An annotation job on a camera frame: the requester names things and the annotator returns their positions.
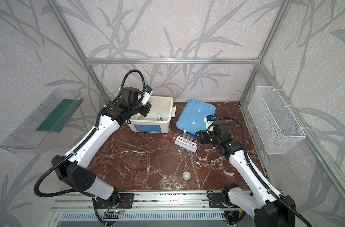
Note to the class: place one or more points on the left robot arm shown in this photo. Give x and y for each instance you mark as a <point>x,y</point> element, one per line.
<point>72,167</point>

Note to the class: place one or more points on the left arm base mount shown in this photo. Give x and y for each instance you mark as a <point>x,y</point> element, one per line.
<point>122,201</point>

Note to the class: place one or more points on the clear acrylic wall shelf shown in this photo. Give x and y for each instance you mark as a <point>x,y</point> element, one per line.
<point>41,128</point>

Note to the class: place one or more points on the blue-capped test tube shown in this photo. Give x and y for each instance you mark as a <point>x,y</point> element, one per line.
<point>188,137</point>
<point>191,138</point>

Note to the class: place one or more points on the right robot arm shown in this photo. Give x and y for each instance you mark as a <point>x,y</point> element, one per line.
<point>267,206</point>

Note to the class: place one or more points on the white test tube rack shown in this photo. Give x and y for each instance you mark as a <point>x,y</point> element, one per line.
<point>186,144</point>

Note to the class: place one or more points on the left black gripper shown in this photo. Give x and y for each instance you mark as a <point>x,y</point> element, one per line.
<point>142,108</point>

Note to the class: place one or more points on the white wire mesh basket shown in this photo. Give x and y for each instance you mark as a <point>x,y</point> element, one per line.
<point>277,127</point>

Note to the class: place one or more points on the aluminium front rail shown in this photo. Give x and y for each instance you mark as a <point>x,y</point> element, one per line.
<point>142,201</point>

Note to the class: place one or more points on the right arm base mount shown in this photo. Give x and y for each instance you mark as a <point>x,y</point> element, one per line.
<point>217,200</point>

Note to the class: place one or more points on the white gauze roll blue label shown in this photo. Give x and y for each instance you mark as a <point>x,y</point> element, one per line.
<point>159,117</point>

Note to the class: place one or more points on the white plastic storage bin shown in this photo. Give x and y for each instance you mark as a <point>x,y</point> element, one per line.
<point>149,124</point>

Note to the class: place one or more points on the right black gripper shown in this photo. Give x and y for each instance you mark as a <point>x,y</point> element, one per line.
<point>202,137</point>

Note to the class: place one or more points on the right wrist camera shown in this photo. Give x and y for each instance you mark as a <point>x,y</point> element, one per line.
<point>209,123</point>

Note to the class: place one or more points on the blue plastic bin lid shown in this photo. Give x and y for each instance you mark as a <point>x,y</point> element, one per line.
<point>192,117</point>

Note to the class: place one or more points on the small white ceramic crucible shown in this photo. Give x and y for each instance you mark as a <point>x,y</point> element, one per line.
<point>186,175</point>

